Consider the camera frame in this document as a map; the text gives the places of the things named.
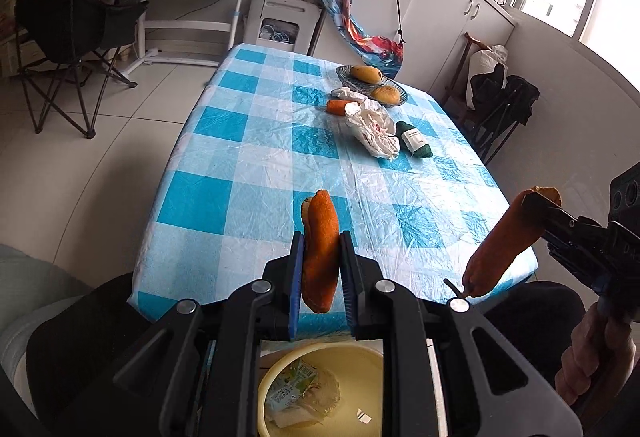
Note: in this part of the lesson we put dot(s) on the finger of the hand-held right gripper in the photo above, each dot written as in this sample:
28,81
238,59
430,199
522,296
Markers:
555,214
570,249

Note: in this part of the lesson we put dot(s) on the person's black trousers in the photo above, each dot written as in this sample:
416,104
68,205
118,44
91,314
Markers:
75,357

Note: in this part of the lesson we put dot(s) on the orange breaded food piece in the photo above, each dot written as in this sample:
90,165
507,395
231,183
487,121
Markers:
322,247

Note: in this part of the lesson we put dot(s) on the black folding chair with clothes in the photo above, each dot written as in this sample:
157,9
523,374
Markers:
510,97

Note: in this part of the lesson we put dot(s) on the white cabinet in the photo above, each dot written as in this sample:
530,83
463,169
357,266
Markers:
435,17

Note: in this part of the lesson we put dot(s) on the long orange carrot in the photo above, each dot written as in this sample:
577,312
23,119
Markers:
500,242

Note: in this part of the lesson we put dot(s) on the clear plastic bottle green label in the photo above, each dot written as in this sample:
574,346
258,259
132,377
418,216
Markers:
322,394

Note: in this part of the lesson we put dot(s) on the pale blue milk carton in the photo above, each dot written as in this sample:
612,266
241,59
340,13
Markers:
290,389

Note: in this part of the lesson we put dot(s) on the pale grey cloth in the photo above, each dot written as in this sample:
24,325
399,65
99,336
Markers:
30,292

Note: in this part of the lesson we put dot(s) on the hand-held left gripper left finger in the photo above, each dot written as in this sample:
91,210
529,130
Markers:
296,277

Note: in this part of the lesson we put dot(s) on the yellow mango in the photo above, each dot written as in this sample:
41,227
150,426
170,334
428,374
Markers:
366,73

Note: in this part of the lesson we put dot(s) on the dark wooden chair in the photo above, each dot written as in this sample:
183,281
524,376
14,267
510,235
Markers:
462,67

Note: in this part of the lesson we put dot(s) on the brown bread bun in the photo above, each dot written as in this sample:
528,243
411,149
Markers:
385,93

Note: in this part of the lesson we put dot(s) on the pale yellow plastic basin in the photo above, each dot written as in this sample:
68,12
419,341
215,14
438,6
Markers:
360,367

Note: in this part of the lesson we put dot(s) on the colourful printed bag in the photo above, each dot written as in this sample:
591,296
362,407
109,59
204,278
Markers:
360,37

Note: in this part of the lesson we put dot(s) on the white plastic sack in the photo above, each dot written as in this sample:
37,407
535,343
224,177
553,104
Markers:
487,59

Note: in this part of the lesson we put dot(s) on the short carrot piece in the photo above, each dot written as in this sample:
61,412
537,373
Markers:
337,106

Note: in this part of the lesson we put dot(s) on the crumpled white plastic bag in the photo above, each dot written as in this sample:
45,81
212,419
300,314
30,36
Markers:
372,127

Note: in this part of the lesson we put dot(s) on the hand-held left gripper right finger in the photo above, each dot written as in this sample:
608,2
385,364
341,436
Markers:
348,277

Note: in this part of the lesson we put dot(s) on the person's right hand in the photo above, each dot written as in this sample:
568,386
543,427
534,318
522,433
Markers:
580,357

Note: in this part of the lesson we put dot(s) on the white plastic stool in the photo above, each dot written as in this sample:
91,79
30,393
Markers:
280,12

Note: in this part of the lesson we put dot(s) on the dark green item white label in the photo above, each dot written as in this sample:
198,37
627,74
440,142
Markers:
424,151

